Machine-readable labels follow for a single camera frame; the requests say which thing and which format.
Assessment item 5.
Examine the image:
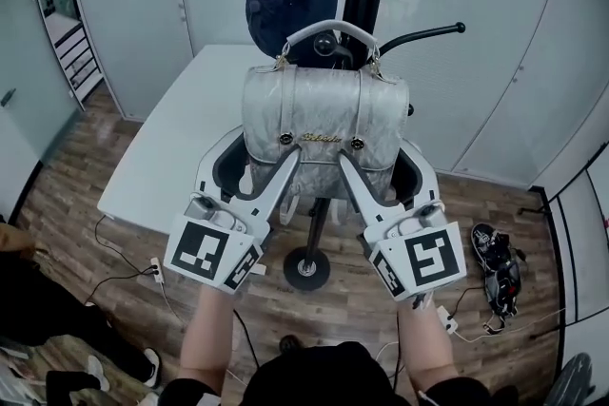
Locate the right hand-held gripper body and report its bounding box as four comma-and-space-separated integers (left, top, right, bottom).
363, 199, 467, 303

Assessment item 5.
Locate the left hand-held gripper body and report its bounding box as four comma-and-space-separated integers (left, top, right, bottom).
164, 192, 273, 299

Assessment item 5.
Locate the silver grey handbag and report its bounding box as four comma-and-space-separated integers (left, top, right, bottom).
240, 18, 413, 225

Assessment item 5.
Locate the person's left forearm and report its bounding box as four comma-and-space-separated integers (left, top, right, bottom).
180, 284, 237, 382

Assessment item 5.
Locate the person's right forearm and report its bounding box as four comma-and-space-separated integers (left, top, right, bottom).
397, 299, 461, 391

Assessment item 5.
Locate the white table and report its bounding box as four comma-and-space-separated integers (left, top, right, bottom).
97, 43, 305, 248

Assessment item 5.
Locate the person's black clothing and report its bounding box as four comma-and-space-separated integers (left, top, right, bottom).
161, 340, 520, 406

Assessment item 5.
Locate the black device with cables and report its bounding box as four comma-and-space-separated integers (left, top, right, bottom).
470, 222, 527, 318

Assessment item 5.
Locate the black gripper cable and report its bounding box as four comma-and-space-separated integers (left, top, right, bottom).
231, 308, 261, 370
390, 313, 403, 391

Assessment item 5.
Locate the black floor cable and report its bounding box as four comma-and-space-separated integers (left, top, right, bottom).
83, 213, 156, 306

